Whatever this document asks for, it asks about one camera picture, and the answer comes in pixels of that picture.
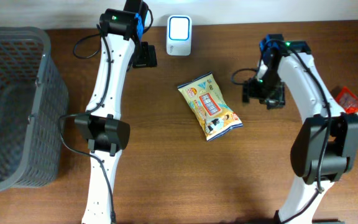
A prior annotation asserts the yellow wet wipes pack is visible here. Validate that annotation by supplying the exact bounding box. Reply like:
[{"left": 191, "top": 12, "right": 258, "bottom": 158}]
[{"left": 177, "top": 72, "right": 243, "bottom": 141}]

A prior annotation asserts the red snack bag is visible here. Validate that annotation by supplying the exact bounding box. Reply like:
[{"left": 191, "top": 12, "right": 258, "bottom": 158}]
[{"left": 335, "top": 86, "right": 358, "bottom": 114}]

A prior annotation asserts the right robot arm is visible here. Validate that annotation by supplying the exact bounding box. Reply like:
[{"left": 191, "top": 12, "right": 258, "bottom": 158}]
[{"left": 242, "top": 34, "right": 358, "bottom": 223}]

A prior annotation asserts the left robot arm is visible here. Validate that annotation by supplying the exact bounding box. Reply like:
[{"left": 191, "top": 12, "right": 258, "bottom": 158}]
[{"left": 75, "top": 1, "right": 157, "bottom": 224}]

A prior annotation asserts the white barcode scanner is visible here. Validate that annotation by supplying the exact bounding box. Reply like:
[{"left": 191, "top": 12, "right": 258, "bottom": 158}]
[{"left": 166, "top": 15, "right": 193, "bottom": 56}]

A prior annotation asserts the grey plastic mesh basket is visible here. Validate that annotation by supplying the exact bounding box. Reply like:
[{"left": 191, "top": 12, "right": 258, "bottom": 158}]
[{"left": 0, "top": 27, "right": 69, "bottom": 191}]

